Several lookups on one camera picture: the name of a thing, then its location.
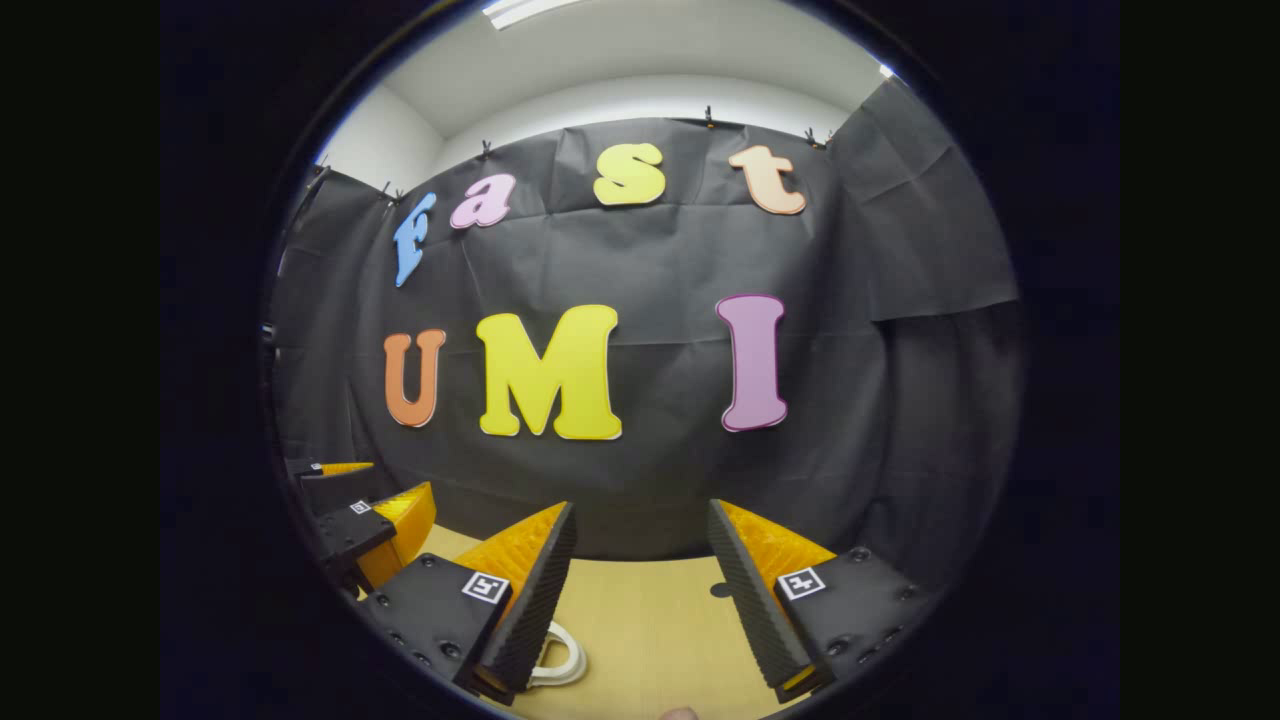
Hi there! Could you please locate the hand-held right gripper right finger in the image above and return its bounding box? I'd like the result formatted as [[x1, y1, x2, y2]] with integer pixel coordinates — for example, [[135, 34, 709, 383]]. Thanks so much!
[[706, 498, 936, 703]]

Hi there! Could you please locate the white ceiling light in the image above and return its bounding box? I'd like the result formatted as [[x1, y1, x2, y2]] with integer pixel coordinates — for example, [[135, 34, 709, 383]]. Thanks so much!
[[483, 0, 581, 29]]

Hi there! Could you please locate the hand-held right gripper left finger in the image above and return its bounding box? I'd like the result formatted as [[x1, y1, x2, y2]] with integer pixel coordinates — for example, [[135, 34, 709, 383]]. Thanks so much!
[[358, 500, 578, 704]]

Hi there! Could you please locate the black backdrop cloth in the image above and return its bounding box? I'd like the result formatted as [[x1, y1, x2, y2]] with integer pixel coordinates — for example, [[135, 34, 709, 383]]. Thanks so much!
[[265, 78, 1023, 601]]

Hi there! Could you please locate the white suitcase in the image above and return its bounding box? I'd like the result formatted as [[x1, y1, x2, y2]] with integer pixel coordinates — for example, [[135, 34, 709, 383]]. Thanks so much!
[[525, 620, 589, 689]]

